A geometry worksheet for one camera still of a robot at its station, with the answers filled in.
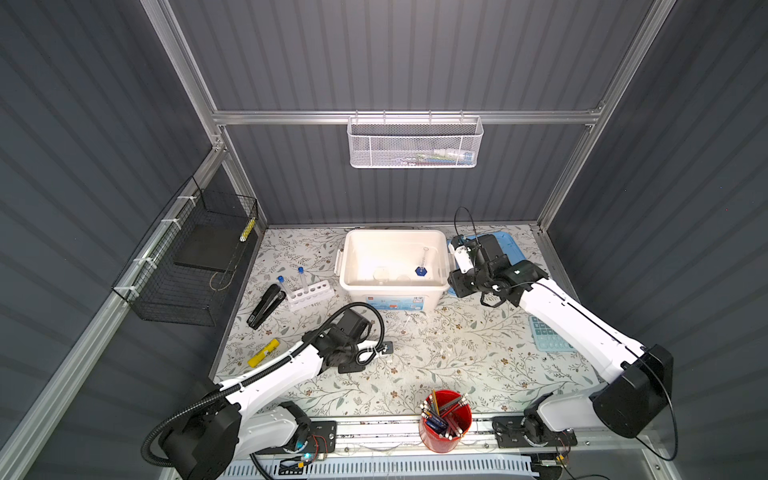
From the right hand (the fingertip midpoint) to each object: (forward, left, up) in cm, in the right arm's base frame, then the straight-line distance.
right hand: (458, 279), depth 81 cm
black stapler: (+4, +57, -15) cm, 59 cm away
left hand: (-13, +28, -15) cm, 34 cm away
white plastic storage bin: (+15, +18, -15) cm, 28 cm away
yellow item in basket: (+11, +58, +9) cm, 60 cm away
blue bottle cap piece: (+16, +8, -18) cm, 25 cm away
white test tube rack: (+5, +46, -15) cm, 48 cm away
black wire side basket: (-3, +69, +9) cm, 70 cm away
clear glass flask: (+12, +22, -14) cm, 29 cm away
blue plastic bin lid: (+27, -27, -20) cm, 43 cm away
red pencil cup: (-32, +6, -10) cm, 34 cm away
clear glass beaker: (+11, +15, -16) cm, 24 cm away
